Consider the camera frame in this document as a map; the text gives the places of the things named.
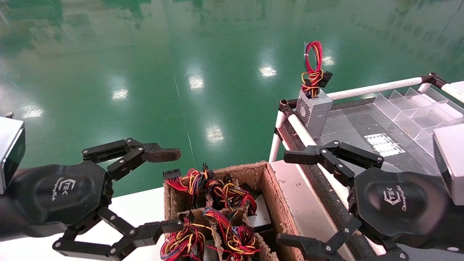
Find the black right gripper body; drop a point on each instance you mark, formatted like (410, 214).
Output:
(398, 203)

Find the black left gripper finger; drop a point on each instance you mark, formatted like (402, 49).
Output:
(156, 153)
(145, 232)

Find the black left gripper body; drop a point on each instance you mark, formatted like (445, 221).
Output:
(61, 192)

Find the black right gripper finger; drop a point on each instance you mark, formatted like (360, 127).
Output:
(333, 154)
(319, 250)

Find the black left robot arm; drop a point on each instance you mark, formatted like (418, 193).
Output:
(6, 222)

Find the white perforated label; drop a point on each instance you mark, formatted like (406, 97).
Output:
(382, 143)

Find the black pipe joint connector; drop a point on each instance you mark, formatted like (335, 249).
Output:
(286, 107)
(435, 79)

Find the brown cardboard divider box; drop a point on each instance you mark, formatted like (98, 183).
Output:
(272, 195)

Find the clear acrylic divider tray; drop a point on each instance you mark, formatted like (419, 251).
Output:
(409, 112)

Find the white pipe table frame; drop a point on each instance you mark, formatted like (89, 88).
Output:
(302, 130)

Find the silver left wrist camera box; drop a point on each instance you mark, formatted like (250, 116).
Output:
(10, 152)

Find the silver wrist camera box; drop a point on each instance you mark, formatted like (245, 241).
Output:
(10, 152)
(451, 163)

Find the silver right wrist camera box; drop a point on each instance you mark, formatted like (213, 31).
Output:
(451, 163)

